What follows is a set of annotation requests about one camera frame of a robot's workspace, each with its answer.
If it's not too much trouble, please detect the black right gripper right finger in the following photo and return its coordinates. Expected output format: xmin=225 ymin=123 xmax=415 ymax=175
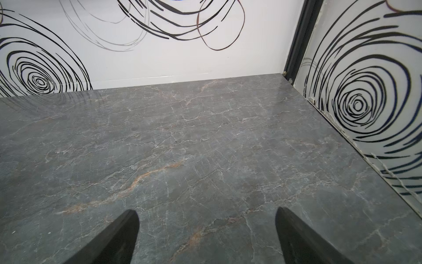
xmin=275 ymin=207 xmax=352 ymax=264

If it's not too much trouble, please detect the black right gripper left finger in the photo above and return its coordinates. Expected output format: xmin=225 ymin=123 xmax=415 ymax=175
xmin=65 ymin=210 xmax=140 ymax=264

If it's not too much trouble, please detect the black corner frame post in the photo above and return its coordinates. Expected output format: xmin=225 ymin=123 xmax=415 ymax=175
xmin=283 ymin=0 xmax=324 ymax=84

